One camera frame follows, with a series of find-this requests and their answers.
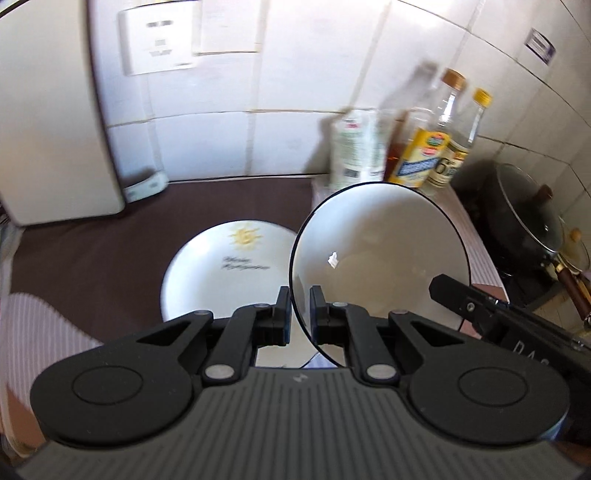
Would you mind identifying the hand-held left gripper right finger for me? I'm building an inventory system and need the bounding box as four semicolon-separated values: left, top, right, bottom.
309;285;465;385

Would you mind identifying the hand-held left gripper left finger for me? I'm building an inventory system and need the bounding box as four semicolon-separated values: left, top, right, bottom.
136;285;293;386

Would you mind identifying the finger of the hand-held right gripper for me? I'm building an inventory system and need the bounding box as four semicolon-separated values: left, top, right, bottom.
428;274;511;343

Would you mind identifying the large white ribbed bowl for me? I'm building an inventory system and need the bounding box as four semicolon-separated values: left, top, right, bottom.
289;182;472;368

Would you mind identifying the white plate with sun print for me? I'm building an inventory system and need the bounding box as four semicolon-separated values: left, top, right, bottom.
160;220;319;370

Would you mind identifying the black pot with glass lid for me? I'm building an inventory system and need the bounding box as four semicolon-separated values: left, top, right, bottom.
478;161;571;282

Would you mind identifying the clear bottle with white label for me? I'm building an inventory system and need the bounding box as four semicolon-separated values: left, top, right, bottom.
427;88;493;188

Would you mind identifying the oil bottle with yellow label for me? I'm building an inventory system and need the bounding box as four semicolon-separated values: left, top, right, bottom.
389;68;467;188

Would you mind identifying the brown table mat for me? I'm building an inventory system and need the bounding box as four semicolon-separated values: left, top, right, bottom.
9;175;326;347

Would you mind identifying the white powder bag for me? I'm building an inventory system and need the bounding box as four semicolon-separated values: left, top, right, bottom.
329;108;394;191

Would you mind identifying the clear bottle with amber liquid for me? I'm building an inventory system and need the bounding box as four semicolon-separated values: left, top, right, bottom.
382;61;440;183

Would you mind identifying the purple striped cloth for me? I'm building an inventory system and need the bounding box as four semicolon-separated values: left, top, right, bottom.
0;178;506;446

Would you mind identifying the white board with dark edge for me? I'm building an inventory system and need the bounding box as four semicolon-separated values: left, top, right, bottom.
0;0;126;227

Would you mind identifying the pan with wooden handle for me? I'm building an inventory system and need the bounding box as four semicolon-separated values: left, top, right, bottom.
551;217;591;325

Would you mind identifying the knife with white handle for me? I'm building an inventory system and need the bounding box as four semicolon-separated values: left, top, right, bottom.
123;172;170;203

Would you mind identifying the wall sticker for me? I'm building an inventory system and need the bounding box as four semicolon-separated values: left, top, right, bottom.
525;28;558;64

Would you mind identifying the white wall socket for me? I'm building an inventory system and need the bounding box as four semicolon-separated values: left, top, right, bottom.
119;2;203;77

